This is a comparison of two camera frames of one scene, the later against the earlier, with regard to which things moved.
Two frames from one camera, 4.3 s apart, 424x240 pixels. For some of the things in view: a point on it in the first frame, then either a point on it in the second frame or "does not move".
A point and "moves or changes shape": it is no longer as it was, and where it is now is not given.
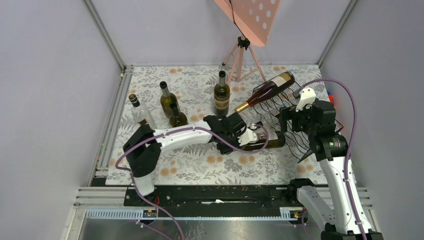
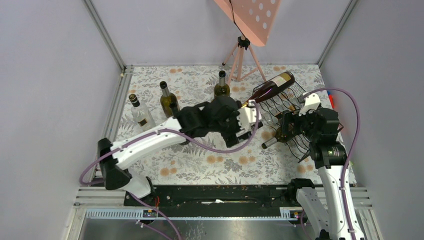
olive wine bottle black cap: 167,99 does not move
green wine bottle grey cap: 276,139 moves or changes shape
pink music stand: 253,19 does not move
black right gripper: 289,113 does not move
